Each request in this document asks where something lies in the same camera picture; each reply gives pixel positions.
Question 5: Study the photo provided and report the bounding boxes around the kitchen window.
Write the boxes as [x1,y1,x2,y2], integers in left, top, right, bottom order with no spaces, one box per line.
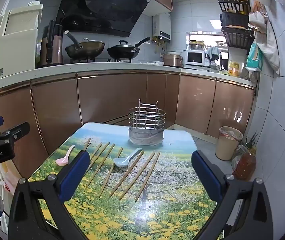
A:
[186,31,229,49]

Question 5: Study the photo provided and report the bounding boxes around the hanging white plastic bags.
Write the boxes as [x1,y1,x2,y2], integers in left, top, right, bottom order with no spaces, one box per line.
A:
[247,0,280,74]

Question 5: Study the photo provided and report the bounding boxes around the copper rice cooker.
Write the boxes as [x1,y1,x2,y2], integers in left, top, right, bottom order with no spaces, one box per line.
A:
[163,53,183,67]

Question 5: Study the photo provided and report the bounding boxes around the green tissue pack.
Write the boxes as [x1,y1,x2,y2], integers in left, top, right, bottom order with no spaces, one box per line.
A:
[246,42,263,72]

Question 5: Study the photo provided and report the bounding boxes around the wire utensil holder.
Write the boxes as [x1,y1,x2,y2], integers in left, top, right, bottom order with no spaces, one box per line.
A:
[128,99,164,130]

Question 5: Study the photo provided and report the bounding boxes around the beige trash bin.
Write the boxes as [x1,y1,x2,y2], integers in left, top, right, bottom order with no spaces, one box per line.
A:
[215,126,243,161]

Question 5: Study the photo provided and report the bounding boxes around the black wok with lid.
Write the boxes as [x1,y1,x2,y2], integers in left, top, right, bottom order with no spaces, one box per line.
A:
[107,37,150,59]

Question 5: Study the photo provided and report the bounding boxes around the steel pot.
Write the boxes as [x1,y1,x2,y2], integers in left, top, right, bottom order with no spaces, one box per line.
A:
[189,40,205,51]

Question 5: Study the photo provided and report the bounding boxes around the amber oil bottle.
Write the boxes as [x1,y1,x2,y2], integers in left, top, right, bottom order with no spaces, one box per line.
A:
[232,152,256,180]

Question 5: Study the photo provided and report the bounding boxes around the grey cloth wrap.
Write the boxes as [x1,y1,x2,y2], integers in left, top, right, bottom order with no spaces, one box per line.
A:
[128,126,164,146]

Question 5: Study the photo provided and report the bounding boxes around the black range hood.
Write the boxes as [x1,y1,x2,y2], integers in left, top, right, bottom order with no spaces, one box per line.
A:
[55,0,155,37]

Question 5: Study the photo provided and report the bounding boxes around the pink ceramic spoon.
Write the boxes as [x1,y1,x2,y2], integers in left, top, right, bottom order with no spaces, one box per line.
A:
[56,145,76,167]

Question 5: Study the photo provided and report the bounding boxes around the gas stove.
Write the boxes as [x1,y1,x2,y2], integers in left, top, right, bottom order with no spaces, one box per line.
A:
[70,57,133,64]

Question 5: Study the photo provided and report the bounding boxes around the black wall rack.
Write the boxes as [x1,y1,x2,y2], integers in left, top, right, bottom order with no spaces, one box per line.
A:
[217,0,255,49]

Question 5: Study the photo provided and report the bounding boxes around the copper base cabinets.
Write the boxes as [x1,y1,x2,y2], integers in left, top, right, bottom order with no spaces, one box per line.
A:
[0,71,256,180]

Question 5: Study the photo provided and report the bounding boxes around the cream plastic appliance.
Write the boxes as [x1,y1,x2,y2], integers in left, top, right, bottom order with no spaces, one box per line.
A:
[0,4,43,84]

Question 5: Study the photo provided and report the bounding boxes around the white microwave oven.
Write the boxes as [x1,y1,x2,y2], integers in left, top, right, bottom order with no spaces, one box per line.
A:
[184,50,208,67]

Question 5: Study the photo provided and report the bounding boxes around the green leafy plant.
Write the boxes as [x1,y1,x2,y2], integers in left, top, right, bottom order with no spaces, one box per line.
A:
[242,131,259,155]

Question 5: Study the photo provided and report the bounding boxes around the white kitchen countertop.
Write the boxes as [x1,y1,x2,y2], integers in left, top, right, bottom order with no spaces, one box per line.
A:
[0,62,258,93]

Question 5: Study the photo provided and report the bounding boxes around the plate of white food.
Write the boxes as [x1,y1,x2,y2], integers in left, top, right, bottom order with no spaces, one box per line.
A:
[139,60,165,66]

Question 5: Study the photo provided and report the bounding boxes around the yellow oil bottle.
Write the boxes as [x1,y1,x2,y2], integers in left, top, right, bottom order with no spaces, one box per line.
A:
[229,60,240,77]

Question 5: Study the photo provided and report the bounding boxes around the grey blue towel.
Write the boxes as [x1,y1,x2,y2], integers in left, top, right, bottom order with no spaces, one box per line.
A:
[205,46,220,61]

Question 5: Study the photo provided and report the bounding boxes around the group of wooden chopsticks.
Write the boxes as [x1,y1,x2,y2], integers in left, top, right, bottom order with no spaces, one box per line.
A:
[83,137,161,202]

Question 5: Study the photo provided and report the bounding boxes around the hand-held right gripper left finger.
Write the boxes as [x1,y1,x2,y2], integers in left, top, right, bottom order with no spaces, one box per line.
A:
[9,151,91,240]

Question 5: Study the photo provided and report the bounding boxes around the white water heater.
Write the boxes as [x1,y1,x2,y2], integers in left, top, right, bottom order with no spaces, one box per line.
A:
[153,12,171,40]

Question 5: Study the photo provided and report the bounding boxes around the light blue ceramic spoon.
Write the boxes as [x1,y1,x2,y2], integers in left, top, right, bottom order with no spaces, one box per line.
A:
[114,147,144,168]

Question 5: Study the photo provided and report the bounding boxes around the bronze wok with lid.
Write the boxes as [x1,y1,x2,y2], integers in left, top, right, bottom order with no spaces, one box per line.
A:
[64,31,106,59]

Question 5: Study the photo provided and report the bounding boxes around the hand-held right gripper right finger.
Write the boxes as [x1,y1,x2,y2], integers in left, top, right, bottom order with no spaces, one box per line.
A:
[191,150,274,240]

